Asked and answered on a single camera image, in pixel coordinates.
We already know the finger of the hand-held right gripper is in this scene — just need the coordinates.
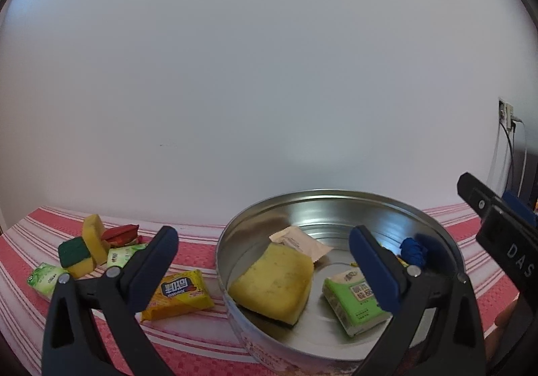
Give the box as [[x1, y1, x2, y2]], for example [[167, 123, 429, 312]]
[[457, 173, 505, 229], [502, 190, 538, 229]]

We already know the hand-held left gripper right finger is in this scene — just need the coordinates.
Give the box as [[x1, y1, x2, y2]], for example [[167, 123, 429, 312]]
[[349, 225, 488, 376]]

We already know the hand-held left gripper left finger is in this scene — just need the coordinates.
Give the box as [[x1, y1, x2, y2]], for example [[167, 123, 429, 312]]
[[41, 226, 179, 376]]

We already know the small green tissue packet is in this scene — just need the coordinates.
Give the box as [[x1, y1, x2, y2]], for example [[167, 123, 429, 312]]
[[322, 269, 392, 337]]

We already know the blue cloth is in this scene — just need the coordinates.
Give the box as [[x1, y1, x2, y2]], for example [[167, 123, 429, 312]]
[[399, 235, 430, 268]]

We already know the red candy packet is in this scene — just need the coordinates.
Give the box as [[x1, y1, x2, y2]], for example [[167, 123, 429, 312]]
[[101, 224, 141, 247]]

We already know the round metal tin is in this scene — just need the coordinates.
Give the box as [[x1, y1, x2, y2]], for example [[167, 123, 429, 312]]
[[216, 190, 464, 376]]

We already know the yellow sponge green scourer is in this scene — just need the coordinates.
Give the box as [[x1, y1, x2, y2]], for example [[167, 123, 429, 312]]
[[81, 214, 109, 266], [227, 242, 315, 328], [57, 237, 94, 279]]

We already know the beige sachet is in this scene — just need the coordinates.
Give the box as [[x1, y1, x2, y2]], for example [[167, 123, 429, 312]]
[[269, 227, 333, 266]]

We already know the person's right hand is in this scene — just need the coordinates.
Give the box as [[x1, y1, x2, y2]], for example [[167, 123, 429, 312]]
[[494, 299, 518, 330]]

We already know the red white striped tablecloth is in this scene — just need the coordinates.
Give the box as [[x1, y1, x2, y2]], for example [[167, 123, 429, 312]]
[[0, 203, 538, 376]]

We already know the thin white cable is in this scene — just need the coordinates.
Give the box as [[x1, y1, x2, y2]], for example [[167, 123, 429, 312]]
[[489, 124, 503, 187]]

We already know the black cable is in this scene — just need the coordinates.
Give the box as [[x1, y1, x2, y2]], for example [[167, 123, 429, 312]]
[[502, 124, 516, 192]]

